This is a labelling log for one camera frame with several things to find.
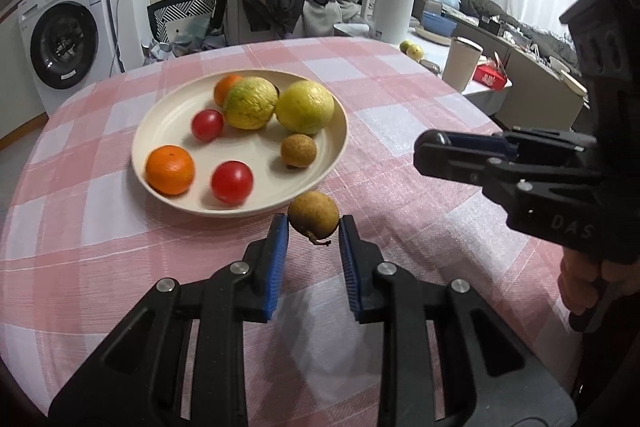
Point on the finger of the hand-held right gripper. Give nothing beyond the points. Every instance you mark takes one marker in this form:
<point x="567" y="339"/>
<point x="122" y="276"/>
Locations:
<point x="480" y="143"/>
<point x="450" y="162"/>

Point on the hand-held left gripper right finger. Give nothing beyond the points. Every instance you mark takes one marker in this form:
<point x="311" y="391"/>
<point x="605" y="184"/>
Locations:
<point x="350" y="277"/>

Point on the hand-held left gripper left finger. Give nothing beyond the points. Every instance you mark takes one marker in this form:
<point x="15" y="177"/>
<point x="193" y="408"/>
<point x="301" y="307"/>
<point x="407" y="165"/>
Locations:
<point x="277" y="267"/>

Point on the brown longan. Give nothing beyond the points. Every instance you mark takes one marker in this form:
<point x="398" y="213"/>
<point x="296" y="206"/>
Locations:
<point x="299" y="151"/>
<point x="314" y="213"/>

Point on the cream round plate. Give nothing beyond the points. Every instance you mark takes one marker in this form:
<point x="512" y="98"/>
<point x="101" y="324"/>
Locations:
<point x="260" y="187"/>

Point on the large red tomato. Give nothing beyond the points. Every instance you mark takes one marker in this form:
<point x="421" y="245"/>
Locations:
<point x="232" y="183"/>

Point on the large orange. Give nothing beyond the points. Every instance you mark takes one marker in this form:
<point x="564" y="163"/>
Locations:
<point x="170" y="170"/>

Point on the smooth yellow guava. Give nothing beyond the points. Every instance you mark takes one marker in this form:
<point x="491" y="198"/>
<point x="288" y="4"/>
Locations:
<point x="305" y="107"/>

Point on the wrinkled yellow guava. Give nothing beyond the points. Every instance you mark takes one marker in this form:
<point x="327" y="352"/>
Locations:
<point x="250" y="103"/>

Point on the person's right hand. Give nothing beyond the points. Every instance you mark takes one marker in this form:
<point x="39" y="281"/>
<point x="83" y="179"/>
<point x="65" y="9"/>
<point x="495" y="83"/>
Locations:
<point x="577" y="279"/>

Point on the red box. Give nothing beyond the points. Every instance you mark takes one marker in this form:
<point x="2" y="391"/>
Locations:
<point x="490" y="77"/>

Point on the pink checked tablecloth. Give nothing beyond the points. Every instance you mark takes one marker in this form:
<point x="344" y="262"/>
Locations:
<point x="425" y="232"/>

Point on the cream tumbler cup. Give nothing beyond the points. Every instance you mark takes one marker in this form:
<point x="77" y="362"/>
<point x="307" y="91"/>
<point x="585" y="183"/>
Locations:
<point x="461" y="64"/>

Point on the grey sofa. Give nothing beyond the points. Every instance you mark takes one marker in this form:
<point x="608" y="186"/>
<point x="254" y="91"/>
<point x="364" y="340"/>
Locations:
<point x="530" y="72"/>

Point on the small yellow citrus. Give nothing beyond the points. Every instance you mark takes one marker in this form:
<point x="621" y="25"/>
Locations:
<point x="415" y="52"/>

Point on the small green citrus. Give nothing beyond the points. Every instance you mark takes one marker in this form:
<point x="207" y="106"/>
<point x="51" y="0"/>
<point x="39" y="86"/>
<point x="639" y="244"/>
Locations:
<point x="404" y="46"/>

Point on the blue bowl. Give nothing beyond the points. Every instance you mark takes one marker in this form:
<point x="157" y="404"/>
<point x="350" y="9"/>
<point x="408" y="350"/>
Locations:
<point x="439" y="22"/>

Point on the white electric kettle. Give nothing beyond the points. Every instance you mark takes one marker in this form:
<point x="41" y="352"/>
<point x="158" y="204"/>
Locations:
<point x="392" y="12"/>

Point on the small red tomato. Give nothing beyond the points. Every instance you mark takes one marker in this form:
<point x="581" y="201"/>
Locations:
<point x="207" y="125"/>

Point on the small orange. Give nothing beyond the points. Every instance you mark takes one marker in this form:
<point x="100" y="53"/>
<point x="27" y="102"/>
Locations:
<point x="224" y="89"/>

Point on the grey garment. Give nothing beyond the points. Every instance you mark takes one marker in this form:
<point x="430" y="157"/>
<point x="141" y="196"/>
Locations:
<point x="330" y="19"/>

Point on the crumpled white bag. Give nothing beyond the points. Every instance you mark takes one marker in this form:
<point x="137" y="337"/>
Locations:
<point x="175" y="44"/>

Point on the patterned black chair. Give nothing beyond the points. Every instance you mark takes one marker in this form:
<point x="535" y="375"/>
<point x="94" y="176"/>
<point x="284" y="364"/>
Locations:
<point x="180" y="12"/>

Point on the white washing machine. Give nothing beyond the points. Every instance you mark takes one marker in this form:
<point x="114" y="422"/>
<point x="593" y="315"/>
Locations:
<point x="65" y="32"/>

